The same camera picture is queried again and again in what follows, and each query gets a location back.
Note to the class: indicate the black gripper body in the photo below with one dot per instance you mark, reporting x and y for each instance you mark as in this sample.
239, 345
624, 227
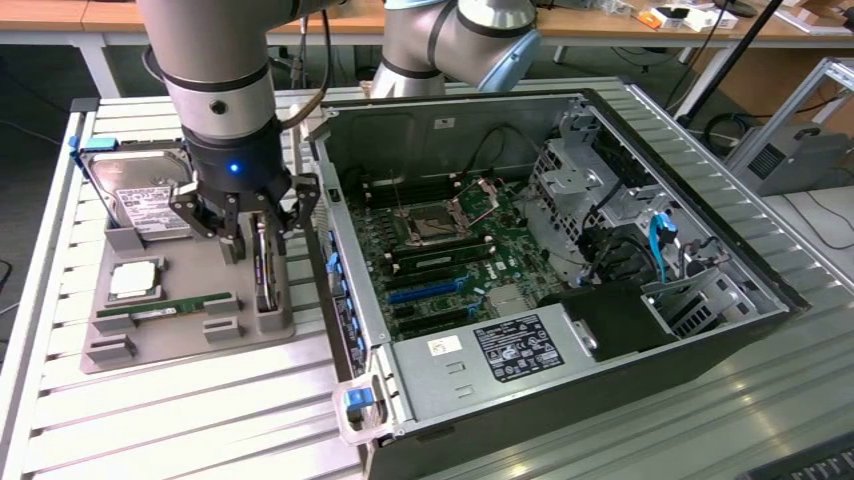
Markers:
234, 160

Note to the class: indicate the green graphics card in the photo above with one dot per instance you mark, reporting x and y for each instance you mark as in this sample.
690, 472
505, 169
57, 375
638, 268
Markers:
267, 270

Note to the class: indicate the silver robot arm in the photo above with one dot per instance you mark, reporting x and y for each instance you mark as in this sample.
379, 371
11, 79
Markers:
214, 75

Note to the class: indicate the grey parts rack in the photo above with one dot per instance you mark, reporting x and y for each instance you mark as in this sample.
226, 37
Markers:
187, 280

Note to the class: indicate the hard disk in blue caddy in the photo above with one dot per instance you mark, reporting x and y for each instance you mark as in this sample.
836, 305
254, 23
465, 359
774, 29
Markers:
134, 200

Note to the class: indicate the silver CPU chip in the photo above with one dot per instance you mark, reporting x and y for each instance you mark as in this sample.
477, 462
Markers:
134, 280

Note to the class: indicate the green RAM stick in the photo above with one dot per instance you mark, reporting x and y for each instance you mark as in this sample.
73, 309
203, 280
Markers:
167, 306

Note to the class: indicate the RAM stick in slot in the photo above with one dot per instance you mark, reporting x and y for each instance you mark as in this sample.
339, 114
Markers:
441, 257

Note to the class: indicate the silver socket cover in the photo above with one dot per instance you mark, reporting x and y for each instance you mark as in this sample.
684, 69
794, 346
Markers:
477, 200

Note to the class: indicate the green motherboard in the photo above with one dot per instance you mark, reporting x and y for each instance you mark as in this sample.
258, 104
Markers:
514, 250

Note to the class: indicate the silver chipset heatsink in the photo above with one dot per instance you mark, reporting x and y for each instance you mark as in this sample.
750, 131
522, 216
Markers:
509, 300

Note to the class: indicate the wooden desk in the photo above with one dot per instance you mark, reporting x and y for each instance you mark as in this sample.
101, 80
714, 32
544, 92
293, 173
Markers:
54, 15
601, 27

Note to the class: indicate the blue plastic clip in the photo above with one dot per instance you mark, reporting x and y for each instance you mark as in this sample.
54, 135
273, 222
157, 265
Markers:
357, 400

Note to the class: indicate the silver disk bay cage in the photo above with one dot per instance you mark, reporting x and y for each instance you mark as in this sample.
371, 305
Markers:
568, 180

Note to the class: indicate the grey power supply unit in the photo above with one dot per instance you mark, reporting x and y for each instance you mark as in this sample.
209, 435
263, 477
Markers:
434, 385

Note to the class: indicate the black plastic shroud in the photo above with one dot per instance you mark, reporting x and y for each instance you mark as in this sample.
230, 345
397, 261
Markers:
608, 320

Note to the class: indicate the black open PC case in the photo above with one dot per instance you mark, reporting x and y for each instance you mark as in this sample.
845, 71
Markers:
601, 400

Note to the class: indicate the orange black device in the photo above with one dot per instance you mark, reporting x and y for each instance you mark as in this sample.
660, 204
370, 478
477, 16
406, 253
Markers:
657, 17

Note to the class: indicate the small white box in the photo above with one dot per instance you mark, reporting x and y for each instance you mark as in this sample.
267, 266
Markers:
708, 20

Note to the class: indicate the black stand pole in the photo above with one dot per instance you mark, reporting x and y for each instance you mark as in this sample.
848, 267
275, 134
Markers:
734, 55

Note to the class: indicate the black keyboard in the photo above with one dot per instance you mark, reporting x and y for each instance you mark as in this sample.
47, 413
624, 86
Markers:
821, 467

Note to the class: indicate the perforated metal bracket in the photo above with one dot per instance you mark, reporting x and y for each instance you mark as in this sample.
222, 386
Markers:
721, 295

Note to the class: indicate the aluminium profile frame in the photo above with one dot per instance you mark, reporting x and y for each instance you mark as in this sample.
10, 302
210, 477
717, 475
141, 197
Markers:
801, 95

